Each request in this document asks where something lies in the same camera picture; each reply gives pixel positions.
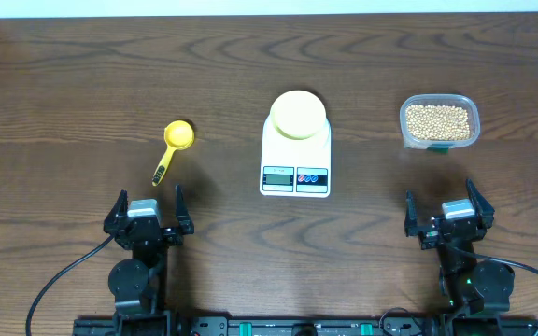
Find clear plastic container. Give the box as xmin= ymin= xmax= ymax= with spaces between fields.
xmin=400 ymin=94 xmax=480 ymax=150

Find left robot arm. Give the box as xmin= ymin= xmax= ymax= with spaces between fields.
xmin=103 ymin=186 xmax=194 ymax=335

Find soybeans in container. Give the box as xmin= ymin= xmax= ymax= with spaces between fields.
xmin=405 ymin=105 xmax=471 ymax=141

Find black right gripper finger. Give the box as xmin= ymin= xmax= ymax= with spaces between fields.
xmin=466 ymin=179 xmax=495 ymax=228
xmin=404 ymin=190 xmax=419 ymax=236

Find white digital kitchen scale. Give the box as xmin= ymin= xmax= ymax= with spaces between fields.
xmin=259 ymin=117 xmax=332 ymax=198

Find yellow measuring scoop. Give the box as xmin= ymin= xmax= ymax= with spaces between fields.
xmin=151 ymin=120 xmax=195 ymax=186

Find pale yellow bowl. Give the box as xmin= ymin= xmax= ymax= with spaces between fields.
xmin=269 ymin=90 xmax=327 ymax=140

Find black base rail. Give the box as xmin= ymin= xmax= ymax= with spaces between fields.
xmin=72 ymin=315 xmax=538 ymax=336

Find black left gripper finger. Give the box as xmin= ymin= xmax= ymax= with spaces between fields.
xmin=175 ymin=184 xmax=194 ymax=234
xmin=104 ymin=189 xmax=128 ymax=230

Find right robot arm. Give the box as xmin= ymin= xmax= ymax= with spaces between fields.
xmin=404 ymin=180 xmax=515 ymax=335

